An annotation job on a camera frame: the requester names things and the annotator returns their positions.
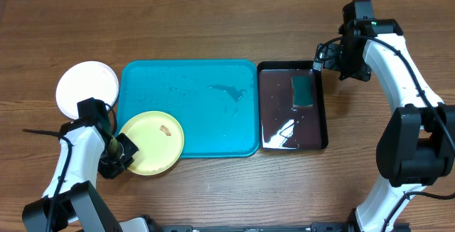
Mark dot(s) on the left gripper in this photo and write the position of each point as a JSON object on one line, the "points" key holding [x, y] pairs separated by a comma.
{"points": [[110, 171]]}

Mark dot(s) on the yellow plate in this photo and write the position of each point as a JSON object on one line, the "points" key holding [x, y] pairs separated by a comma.
{"points": [[160, 141]]}

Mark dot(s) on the black water basin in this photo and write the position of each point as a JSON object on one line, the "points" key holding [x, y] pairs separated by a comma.
{"points": [[282, 125]]}

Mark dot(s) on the teal plastic tray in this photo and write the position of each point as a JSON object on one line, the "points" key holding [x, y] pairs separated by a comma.
{"points": [[215, 102]]}

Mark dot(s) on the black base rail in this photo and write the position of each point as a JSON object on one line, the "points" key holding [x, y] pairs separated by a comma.
{"points": [[314, 227]]}

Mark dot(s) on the pink plate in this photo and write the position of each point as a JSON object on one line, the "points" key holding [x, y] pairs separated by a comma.
{"points": [[85, 80]]}

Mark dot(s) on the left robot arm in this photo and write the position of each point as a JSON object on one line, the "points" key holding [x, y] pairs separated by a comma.
{"points": [[71, 195]]}

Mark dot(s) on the green scrub sponge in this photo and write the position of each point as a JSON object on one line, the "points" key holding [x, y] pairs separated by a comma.
{"points": [[302, 91]]}

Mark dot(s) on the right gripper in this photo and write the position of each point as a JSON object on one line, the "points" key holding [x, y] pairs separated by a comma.
{"points": [[363, 73]]}

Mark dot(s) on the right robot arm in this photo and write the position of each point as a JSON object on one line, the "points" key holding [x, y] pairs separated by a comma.
{"points": [[417, 146]]}

